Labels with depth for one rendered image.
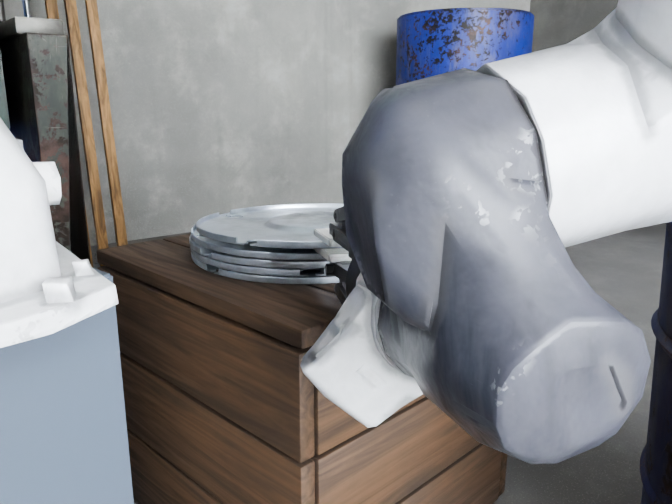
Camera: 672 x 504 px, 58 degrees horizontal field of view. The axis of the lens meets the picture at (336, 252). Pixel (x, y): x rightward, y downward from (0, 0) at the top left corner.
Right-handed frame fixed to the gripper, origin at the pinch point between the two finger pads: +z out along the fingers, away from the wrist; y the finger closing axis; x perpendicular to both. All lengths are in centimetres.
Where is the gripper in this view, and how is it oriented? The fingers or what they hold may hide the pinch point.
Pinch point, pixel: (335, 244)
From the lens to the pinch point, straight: 61.1
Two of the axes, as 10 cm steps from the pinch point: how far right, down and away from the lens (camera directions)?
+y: -0.1, -9.8, -1.8
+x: -9.7, 0.5, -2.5
